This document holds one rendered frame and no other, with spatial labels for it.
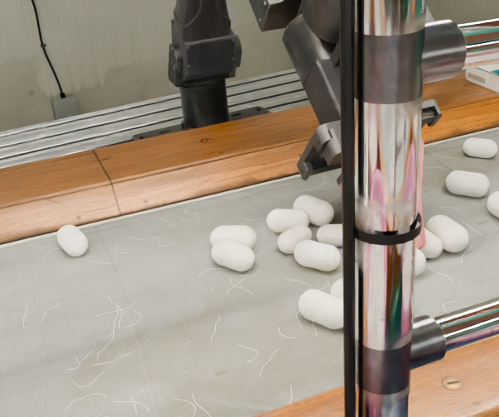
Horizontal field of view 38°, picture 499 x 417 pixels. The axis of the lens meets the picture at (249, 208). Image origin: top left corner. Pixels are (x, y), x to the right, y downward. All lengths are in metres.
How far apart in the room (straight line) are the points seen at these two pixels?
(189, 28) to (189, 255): 0.39
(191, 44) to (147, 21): 1.74
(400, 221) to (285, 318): 0.25
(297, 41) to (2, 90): 2.04
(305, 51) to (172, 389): 0.28
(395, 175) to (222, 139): 0.48
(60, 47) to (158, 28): 0.35
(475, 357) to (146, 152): 0.40
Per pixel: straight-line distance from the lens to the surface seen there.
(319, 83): 0.54
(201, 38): 0.90
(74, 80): 2.60
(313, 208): 0.59
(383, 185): 0.25
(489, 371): 0.42
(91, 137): 1.05
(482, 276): 0.54
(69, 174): 0.68
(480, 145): 0.72
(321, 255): 0.52
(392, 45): 0.23
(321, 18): 0.54
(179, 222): 0.62
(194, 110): 0.96
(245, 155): 0.68
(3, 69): 2.55
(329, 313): 0.46
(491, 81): 0.84
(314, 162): 0.56
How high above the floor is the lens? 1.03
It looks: 27 degrees down
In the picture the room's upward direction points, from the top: 5 degrees counter-clockwise
